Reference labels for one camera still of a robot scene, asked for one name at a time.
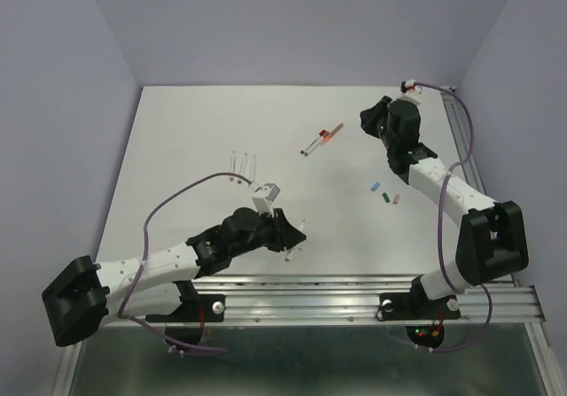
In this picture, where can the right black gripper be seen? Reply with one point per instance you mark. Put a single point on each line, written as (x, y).
(370, 115)

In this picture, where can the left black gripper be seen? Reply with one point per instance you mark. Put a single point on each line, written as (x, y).
(283, 234)

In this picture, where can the brown capped marker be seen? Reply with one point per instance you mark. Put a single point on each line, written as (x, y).
(297, 238)

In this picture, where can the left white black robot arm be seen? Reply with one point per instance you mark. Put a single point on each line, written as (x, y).
(86, 295)

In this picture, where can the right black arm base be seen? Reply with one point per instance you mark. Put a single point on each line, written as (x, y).
(413, 305)

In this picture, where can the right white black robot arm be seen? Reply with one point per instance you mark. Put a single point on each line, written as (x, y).
(491, 242)

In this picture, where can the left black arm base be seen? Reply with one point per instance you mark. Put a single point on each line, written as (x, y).
(192, 307)

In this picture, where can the orange highlighter pen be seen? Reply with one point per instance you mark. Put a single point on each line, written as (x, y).
(333, 133)

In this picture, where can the red capped marker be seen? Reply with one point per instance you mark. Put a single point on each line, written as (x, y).
(301, 152)

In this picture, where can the uncapped white marker body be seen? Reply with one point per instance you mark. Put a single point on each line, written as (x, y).
(232, 165)

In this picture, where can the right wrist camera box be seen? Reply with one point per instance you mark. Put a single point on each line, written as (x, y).
(410, 92)

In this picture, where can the right side aluminium rail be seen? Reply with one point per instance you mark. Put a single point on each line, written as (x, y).
(463, 134)

